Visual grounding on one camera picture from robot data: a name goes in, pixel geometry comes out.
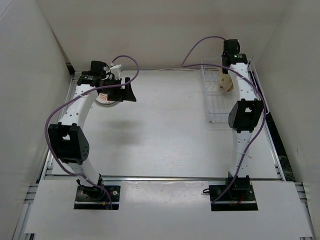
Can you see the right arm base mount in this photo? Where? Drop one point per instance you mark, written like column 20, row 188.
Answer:
column 233, row 200

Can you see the beige plate front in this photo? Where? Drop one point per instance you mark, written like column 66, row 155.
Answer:
column 225, row 82

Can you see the white plate orange sunburst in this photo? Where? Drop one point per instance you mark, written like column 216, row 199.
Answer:
column 102, row 99

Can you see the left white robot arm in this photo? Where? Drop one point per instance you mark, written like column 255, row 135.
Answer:
column 66, row 138

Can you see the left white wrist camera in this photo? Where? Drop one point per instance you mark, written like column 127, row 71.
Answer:
column 117, row 70

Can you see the aluminium frame rail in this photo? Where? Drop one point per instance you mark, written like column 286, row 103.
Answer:
column 109, row 178

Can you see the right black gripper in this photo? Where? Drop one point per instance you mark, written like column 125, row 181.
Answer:
column 224, row 71

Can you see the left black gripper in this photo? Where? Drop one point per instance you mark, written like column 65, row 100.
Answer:
column 129, row 95

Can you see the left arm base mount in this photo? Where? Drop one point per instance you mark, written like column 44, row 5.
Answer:
column 99, row 201

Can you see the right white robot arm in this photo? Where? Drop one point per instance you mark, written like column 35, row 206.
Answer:
column 243, row 118

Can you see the white front cover board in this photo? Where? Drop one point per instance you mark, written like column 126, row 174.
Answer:
column 167, row 211

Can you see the white wire dish rack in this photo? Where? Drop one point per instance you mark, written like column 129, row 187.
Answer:
column 218, row 102

